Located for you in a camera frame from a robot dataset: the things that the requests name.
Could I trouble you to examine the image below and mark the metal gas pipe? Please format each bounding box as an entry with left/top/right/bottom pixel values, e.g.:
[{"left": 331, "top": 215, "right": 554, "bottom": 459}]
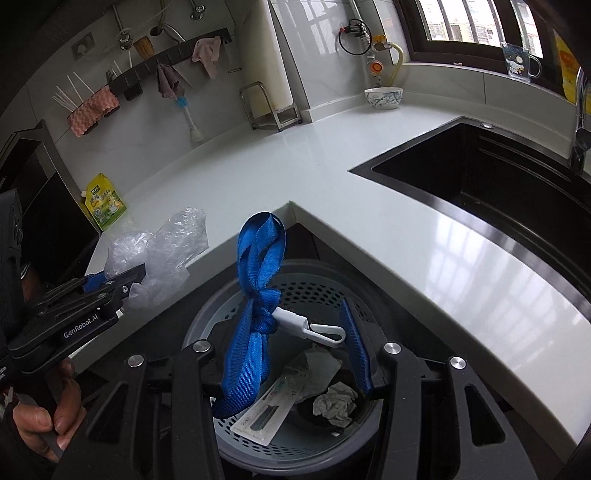
[{"left": 348, "top": 0, "right": 372, "bottom": 54}]

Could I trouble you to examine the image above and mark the clear printed mug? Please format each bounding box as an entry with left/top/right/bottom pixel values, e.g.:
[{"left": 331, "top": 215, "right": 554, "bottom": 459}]
[{"left": 501, "top": 42, "right": 542, "bottom": 84}]

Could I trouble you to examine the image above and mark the black kitchen appliance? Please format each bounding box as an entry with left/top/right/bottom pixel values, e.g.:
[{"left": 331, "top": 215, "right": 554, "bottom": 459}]
[{"left": 0, "top": 120, "right": 100, "bottom": 278}]

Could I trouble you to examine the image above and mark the green yellow pouch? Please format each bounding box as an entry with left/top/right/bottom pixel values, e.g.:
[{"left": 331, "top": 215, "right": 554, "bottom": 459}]
[{"left": 81, "top": 173, "right": 129, "bottom": 232}]

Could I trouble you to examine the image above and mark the yellow gas hose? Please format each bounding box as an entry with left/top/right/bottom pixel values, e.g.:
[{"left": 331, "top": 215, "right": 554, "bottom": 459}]
[{"left": 381, "top": 39, "right": 409, "bottom": 88}]

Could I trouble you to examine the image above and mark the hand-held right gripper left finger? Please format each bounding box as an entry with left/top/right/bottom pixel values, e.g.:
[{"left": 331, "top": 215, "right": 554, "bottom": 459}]
[{"left": 51, "top": 318, "right": 243, "bottom": 480}]

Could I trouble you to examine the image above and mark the clear plastic bag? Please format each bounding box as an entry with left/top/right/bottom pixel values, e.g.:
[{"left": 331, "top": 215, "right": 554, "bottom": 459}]
[{"left": 104, "top": 208, "right": 209, "bottom": 311}]

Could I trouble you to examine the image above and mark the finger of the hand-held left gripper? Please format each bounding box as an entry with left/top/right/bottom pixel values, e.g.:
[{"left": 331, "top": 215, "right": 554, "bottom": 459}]
[
  {"left": 28, "top": 263, "right": 147, "bottom": 333},
  {"left": 44, "top": 272, "right": 108, "bottom": 301}
]

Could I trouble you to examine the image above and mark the white cutting board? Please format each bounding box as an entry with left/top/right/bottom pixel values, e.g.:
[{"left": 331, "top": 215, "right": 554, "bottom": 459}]
[{"left": 247, "top": 0, "right": 296, "bottom": 123}]

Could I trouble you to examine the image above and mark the pink wavy dishcloth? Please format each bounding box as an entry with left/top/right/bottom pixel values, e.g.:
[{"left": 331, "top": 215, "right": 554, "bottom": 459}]
[{"left": 67, "top": 87, "right": 121, "bottom": 138}]

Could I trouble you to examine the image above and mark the metal cutting board rack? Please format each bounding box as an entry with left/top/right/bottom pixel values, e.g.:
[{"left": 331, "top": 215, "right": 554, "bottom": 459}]
[{"left": 239, "top": 82, "right": 303, "bottom": 133}]

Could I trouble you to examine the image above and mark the pink hanging cloth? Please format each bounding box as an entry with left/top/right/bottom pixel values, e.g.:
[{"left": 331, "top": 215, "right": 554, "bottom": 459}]
[{"left": 191, "top": 37, "right": 222, "bottom": 79}]

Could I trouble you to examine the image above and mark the white drain hose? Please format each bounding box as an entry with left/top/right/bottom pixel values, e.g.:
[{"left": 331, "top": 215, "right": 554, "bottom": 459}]
[{"left": 150, "top": 23, "right": 185, "bottom": 44}]

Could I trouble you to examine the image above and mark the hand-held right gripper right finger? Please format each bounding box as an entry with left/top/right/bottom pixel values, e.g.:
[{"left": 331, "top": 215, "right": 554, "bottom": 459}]
[{"left": 338, "top": 299, "right": 525, "bottom": 480}]

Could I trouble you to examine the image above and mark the grey wall socket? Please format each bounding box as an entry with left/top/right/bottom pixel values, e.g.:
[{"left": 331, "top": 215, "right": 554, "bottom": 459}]
[{"left": 71, "top": 33, "right": 98, "bottom": 58}]

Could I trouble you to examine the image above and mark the grey perforated trash bin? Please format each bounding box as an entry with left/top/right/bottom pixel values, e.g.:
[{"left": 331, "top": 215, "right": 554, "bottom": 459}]
[{"left": 181, "top": 259, "right": 407, "bottom": 476}]

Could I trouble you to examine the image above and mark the white blue bottle brush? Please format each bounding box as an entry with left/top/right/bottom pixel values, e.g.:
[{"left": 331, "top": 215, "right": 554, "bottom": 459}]
[{"left": 173, "top": 95, "right": 206, "bottom": 143}]

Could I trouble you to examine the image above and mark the chrome faucet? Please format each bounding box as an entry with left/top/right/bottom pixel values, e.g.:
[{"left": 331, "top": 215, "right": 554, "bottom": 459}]
[{"left": 568, "top": 67, "right": 591, "bottom": 174}]

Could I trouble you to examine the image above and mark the grey purple hanging cloth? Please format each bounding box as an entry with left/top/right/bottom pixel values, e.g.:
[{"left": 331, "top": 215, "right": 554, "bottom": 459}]
[{"left": 156, "top": 63, "right": 181, "bottom": 100}]

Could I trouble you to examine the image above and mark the black cable coil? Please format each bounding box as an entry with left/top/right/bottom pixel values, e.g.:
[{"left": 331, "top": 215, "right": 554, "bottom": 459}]
[{"left": 338, "top": 19, "right": 368, "bottom": 55}]

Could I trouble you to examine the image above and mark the white patterned ceramic bowl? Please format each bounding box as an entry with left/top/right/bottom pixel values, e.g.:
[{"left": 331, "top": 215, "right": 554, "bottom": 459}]
[{"left": 364, "top": 86, "right": 404, "bottom": 110}]

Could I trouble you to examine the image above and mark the dark framed window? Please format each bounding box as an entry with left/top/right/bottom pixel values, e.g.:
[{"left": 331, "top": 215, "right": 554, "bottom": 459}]
[{"left": 397, "top": 0, "right": 568, "bottom": 75}]

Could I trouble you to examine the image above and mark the black wall rail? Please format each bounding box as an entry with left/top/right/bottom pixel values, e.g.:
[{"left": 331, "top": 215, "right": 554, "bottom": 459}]
[{"left": 108, "top": 28, "right": 232, "bottom": 100}]

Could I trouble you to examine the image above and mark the white straws bundle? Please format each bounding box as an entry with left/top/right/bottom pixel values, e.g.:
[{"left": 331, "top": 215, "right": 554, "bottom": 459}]
[{"left": 52, "top": 71, "right": 93, "bottom": 112}]

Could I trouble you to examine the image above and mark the person's left hand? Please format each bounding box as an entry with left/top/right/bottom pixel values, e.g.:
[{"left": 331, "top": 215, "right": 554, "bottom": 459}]
[{"left": 13, "top": 357, "right": 88, "bottom": 459}]

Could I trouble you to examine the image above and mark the white blister pack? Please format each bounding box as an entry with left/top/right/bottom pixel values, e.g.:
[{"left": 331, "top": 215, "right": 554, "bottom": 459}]
[{"left": 229, "top": 364, "right": 315, "bottom": 446}]

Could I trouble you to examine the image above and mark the yellow detergent bottle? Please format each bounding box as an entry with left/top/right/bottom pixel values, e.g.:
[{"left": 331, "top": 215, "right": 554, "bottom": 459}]
[{"left": 554, "top": 28, "right": 583, "bottom": 104}]

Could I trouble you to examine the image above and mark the blue lanyard strap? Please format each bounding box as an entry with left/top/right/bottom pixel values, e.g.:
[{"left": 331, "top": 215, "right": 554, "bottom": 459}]
[{"left": 213, "top": 211, "right": 347, "bottom": 419}]

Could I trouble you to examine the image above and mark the white tissue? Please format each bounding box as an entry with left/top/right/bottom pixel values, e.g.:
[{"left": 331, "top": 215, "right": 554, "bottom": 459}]
[
  {"left": 312, "top": 383, "right": 357, "bottom": 428},
  {"left": 295, "top": 346, "right": 343, "bottom": 398}
]

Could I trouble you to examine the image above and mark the black kitchen sink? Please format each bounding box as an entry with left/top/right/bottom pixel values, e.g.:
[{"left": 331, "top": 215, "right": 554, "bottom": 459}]
[{"left": 348, "top": 115, "right": 591, "bottom": 305}]

